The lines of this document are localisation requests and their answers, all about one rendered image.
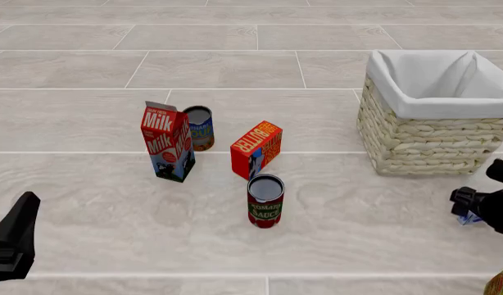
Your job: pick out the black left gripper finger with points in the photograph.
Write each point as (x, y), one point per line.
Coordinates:
(22, 221)

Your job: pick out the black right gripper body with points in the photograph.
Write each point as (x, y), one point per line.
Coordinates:
(501, 212)

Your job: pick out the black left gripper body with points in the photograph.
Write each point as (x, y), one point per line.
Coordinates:
(7, 264)

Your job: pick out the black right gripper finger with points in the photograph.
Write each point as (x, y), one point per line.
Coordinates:
(464, 198)
(501, 172)

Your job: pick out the white blue cream cheese box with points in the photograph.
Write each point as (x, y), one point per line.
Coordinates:
(471, 220)

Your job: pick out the pale wicker basket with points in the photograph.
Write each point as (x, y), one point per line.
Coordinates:
(423, 144)

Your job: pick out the white cloth basket liner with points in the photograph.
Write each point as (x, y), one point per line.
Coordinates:
(419, 92)

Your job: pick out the yellow orange juice carton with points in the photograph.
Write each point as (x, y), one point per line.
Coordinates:
(501, 281)

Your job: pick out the red white milk carton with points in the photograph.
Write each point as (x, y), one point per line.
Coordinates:
(167, 144)

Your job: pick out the red green tomato sauce can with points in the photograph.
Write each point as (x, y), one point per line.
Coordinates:
(265, 202)

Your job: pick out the blue orange soup can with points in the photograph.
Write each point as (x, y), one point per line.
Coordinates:
(202, 132)

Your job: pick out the red yellow butter box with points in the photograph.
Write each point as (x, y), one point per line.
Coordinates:
(251, 147)

